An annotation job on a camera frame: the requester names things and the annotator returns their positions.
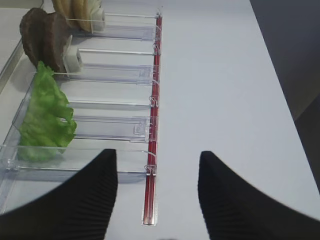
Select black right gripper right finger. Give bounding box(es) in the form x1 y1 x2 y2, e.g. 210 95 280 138
197 151 320 240

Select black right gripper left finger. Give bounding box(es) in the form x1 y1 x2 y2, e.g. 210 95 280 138
0 149 118 240

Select brown meat patty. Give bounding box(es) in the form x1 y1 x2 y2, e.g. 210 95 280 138
42 12 71 73
19 7 50 67

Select green lettuce leaf in rack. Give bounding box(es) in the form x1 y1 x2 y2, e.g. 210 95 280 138
18 61 77 162

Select clear acrylic right food rack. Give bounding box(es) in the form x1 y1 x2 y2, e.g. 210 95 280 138
0 0 162 219

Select white rack pusher block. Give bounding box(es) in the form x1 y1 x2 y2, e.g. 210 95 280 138
62 46 83 73

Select bun slice in right rack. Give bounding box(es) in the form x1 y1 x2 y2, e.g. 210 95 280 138
71 0 101 32

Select red rack rail strip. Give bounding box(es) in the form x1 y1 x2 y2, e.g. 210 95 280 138
142 14 162 226

